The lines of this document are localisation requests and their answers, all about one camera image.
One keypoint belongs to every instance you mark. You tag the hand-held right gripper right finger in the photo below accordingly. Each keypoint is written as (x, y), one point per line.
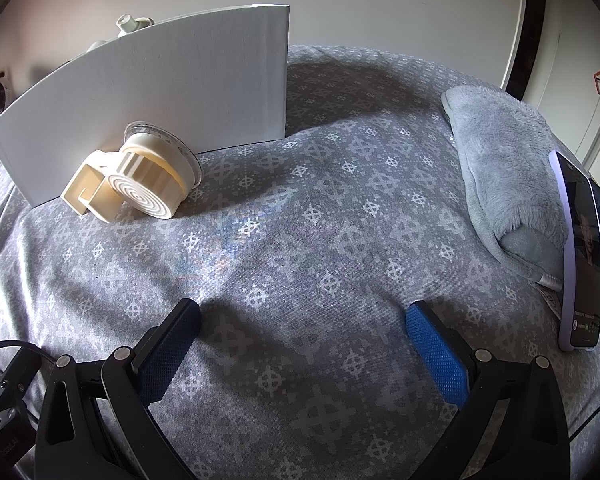
(437, 350)

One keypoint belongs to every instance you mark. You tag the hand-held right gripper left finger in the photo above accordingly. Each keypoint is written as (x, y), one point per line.
(167, 355)

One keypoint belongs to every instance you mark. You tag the phone in lilac case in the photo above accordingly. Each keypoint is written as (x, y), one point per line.
(582, 260)

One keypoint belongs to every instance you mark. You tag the grey patterned bed sheet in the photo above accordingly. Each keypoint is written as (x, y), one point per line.
(305, 235)

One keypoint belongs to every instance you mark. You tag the cream plastic suction holder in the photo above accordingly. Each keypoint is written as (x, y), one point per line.
(140, 175)

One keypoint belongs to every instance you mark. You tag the grey plush slipper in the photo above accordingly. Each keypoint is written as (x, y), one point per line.
(505, 160)

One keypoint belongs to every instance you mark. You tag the white cardboard box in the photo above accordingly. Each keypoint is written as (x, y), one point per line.
(155, 85)

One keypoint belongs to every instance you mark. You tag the white plastic knob gadget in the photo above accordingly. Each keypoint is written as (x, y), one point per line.
(126, 22)

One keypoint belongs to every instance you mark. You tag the white door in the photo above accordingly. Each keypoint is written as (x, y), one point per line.
(570, 35)

